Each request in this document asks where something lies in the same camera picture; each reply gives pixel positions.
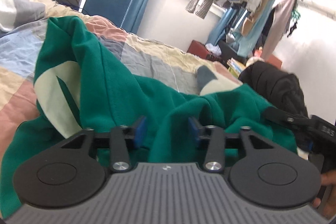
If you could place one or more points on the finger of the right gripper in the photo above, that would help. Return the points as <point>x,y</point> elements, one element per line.
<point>283,118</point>

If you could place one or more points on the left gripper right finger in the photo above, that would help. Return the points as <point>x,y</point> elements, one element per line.
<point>211,139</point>

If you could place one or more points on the patchwork pastel bed quilt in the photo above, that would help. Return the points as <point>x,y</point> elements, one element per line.
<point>20,46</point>

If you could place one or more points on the light blue hanging curtain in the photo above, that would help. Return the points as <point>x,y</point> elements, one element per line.
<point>246,43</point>

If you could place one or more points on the red suitcase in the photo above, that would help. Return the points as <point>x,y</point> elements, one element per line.
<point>198,49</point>

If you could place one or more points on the green sweatshirt with cream letters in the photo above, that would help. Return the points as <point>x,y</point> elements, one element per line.
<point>81,84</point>

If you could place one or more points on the black puffer jacket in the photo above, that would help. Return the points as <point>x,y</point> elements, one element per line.
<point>278,87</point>

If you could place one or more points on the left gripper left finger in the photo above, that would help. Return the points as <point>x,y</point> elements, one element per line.
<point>122,140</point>

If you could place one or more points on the beige pink hanging coat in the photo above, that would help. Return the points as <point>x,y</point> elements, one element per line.
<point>281,17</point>

